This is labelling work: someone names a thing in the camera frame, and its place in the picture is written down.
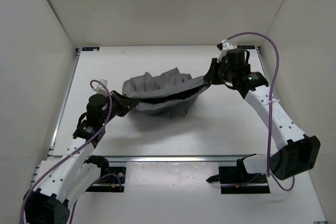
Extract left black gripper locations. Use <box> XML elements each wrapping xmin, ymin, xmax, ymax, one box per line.
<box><xmin>103</xmin><ymin>88</ymin><xmax>141</xmax><ymax>121</ymax></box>

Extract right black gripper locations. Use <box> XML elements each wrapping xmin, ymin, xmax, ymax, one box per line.
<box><xmin>205</xmin><ymin>59</ymin><xmax>236</xmax><ymax>86</ymax></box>

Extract grey skirt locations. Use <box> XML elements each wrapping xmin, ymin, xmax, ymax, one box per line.
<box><xmin>122</xmin><ymin>68</ymin><xmax>211</xmax><ymax>119</ymax></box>

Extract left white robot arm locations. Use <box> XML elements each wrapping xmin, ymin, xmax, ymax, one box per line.
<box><xmin>20</xmin><ymin>91</ymin><xmax>140</xmax><ymax>223</ymax></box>

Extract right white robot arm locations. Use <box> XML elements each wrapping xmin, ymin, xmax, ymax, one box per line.
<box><xmin>204</xmin><ymin>48</ymin><xmax>321</xmax><ymax>182</ymax></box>

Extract right blue corner sticker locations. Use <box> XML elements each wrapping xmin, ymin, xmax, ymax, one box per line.
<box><xmin>237</xmin><ymin>45</ymin><xmax>256</xmax><ymax>50</ymax></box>

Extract blue corner sticker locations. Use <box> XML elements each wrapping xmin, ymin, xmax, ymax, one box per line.
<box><xmin>237</xmin><ymin>45</ymin><xmax>256</xmax><ymax>50</ymax></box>
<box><xmin>81</xmin><ymin>47</ymin><xmax>100</xmax><ymax>51</ymax></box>

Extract left blue corner sticker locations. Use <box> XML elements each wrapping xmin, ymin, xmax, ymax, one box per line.
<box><xmin>81</xmin><ymin>47</ymin><xmax>100</xmax><ymax>51</ymax></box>

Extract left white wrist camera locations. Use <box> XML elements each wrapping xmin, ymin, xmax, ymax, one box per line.
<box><xmin>93</xmin><ymin>79</ymin><xmax>108</xmax><ymax>97</ymax></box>

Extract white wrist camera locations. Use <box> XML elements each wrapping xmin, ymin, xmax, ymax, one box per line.
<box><xmin>93</xmin><ymin>79</ymin><xmax>108</xmax><ymax>97</ymax></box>
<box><xmin>216</xmin><ymin>40</ymin><xmax>234</xmax><ymax>60</ymax></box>

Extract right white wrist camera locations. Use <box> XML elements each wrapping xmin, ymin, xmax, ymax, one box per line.
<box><xmin>216</xmin><ymin>40</ymin><xmax>234</xmax><ymax>60</ymax></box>

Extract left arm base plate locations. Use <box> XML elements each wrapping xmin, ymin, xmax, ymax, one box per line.
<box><xmin>86</xmin><ymin>166</ymin><xmax>127</xmax><ymax>193</ymax></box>

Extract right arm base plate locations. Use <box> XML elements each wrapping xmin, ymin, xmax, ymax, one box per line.
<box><xmin>206</xmin><ymin>166</ymin><xmax>270</xmax><ymax>195</ymax></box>

